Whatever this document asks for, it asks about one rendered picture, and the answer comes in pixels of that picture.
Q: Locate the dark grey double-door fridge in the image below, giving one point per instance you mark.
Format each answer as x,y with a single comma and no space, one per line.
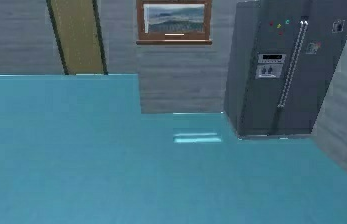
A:
301,83

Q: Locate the olive yellow room door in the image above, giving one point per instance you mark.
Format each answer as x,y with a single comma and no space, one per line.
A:
77,36

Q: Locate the brown wooden framed window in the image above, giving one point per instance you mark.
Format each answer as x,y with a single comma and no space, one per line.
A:
174,20

